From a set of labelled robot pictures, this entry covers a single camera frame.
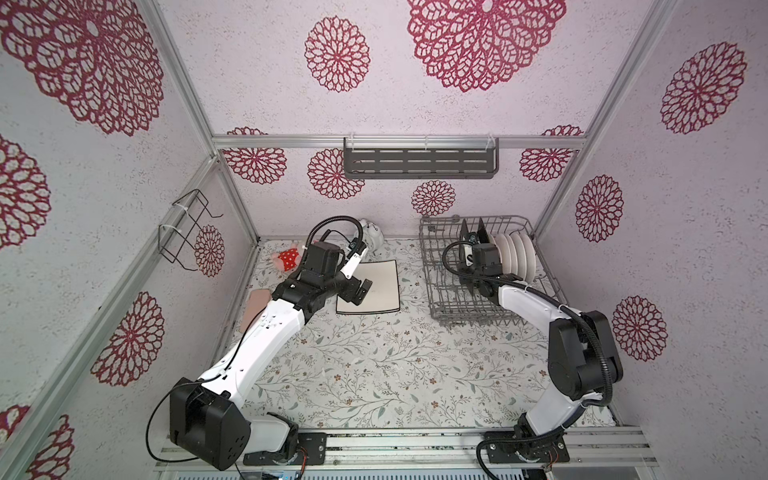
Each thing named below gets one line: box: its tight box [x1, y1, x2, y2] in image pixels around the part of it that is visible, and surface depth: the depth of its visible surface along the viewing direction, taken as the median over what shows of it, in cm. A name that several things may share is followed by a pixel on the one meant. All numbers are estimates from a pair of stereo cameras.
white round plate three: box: [510, 231, 529, 284], surface depth 97 cm
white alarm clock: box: [359, 218, 384, 251], surface depth 111 cm
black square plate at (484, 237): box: [477, 216, 490, 244], surface depth 99 cm
